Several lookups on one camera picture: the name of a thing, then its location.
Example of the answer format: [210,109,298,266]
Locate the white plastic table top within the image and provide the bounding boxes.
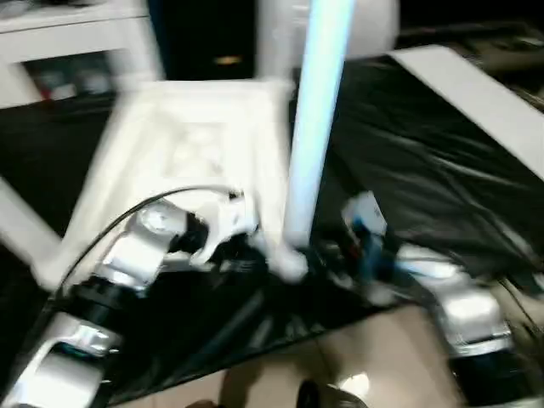
[36,77,312,291]

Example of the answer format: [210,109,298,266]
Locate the white plastic table leg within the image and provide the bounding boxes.
[281,0,358,257]
[0,175,65,291]
[253,0,299,87]
[100,41,166,112]

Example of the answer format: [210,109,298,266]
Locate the black left camera cable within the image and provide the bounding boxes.
[41,184,247,308]

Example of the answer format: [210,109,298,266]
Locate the grey cushion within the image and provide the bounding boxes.
[343,0,401,60]

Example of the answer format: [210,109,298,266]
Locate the white flat board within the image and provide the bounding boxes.
[388,43,544,172]

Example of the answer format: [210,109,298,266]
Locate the white cabinet with glass doors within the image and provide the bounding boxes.
[0,3,167,111]

